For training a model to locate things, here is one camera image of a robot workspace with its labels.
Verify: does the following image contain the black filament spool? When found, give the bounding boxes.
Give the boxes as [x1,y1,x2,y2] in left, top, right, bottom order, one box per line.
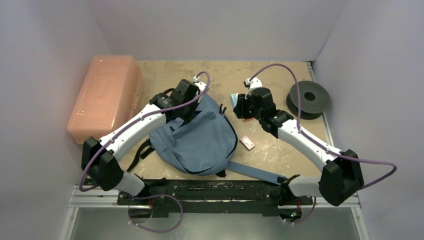
[286,80,331,120]

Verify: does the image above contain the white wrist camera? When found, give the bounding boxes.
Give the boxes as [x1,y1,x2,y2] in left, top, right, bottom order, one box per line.
[243,77,263,99]
[192,76,207,103]

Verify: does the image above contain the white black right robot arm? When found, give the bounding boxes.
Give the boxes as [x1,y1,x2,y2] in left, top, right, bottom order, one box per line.
[230,87,365,206]

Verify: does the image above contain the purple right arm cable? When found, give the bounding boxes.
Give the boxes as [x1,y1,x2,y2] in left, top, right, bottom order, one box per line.
[246,63,398,226]

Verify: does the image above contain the pink plastic storage box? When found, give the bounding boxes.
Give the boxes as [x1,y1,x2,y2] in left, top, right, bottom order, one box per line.
[66,55,144,145]

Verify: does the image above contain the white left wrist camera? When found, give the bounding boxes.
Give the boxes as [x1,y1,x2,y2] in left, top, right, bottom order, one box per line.
[192,76,207,103]

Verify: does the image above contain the blue grey backpack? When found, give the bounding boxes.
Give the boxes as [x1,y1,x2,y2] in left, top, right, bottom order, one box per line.
[126,94,288,186]

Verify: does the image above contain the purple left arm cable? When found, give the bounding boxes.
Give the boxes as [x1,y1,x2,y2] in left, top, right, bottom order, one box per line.
[78,71,212,233]

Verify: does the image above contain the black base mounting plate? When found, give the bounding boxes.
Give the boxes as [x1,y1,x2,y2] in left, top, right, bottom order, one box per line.
[117,179,313,220]

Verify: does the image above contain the teal white stapler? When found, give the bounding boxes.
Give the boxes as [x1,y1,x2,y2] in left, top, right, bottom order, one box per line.
[229,93,239,109]

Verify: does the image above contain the aluminium frame rails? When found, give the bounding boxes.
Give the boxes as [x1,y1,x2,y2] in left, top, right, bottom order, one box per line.
[81,75,365,227]

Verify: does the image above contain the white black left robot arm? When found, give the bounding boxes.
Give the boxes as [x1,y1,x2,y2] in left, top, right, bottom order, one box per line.
[78,76,211,205]

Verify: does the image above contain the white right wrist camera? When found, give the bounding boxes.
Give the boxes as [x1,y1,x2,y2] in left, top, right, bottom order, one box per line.
[243,77,263,99]

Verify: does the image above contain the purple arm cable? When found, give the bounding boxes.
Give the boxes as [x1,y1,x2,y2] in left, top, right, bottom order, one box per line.
[246,63,398,226]
[78,71,212,233]

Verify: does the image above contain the small red white card box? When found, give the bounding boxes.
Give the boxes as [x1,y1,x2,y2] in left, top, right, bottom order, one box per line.
[240,135,255,151]

